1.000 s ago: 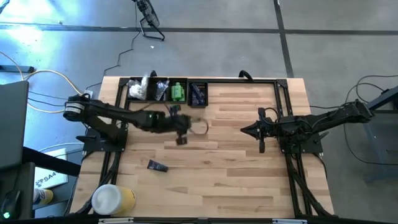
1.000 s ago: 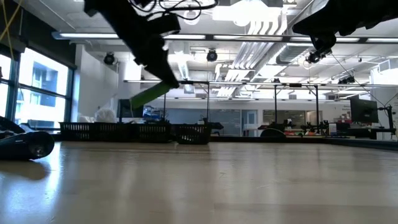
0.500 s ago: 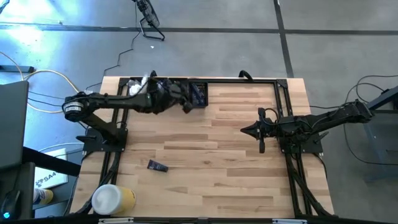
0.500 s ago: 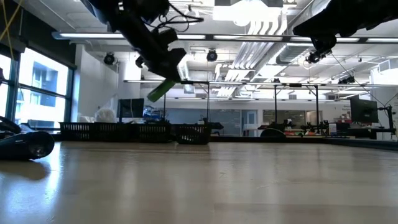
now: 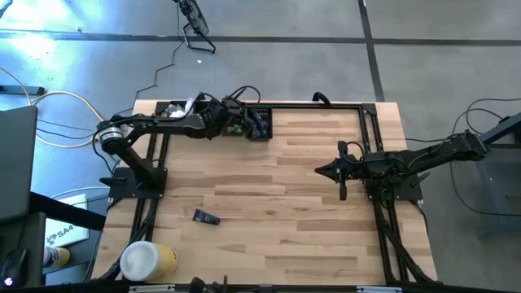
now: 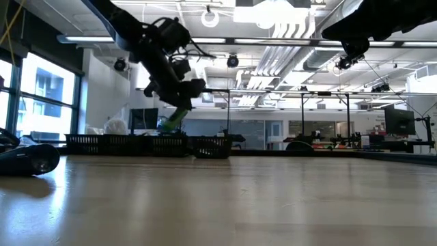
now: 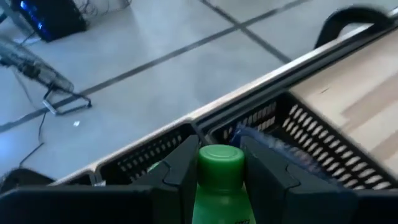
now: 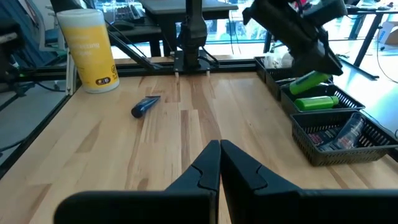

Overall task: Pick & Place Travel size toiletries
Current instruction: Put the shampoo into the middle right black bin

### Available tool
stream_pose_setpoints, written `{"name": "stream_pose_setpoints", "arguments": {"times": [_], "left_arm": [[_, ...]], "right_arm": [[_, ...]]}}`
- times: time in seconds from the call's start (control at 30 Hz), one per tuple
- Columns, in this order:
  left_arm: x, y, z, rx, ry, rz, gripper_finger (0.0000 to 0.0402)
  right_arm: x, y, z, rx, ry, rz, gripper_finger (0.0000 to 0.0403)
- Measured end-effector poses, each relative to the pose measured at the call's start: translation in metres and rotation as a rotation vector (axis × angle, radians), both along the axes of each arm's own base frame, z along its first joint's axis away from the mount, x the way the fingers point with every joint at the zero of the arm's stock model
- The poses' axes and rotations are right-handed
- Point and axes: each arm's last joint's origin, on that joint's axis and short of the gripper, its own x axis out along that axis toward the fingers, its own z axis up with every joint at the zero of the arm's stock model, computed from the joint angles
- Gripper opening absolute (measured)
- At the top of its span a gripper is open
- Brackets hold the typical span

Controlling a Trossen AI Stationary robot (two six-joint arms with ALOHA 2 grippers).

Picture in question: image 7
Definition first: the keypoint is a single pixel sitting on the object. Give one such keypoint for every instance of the black floor fan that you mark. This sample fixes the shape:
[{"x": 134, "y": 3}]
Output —
[{"x": 37, "y": 71}]

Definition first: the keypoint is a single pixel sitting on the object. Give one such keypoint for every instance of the green Pert shampoo bottle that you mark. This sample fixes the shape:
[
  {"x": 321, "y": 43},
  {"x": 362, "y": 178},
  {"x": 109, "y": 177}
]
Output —
[{"x": 220, "y": 174}]

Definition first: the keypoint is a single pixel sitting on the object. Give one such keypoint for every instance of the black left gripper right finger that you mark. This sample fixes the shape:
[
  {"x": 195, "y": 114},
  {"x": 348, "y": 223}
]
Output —
[{"x": 311, "y": 208}]

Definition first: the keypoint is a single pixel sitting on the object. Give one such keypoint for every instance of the black computer tower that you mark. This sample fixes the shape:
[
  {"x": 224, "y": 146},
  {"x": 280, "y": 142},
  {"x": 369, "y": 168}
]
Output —
[{"x": 53, "y": 18}]

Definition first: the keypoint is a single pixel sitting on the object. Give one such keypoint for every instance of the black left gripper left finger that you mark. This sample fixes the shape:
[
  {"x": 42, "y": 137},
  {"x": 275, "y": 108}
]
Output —
[{"x": 93, "y": 208}]

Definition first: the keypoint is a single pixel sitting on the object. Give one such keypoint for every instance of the black aluminium table frame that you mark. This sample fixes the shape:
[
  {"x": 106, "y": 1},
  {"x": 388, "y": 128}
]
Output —
[{"x": 280, "y": 81}]

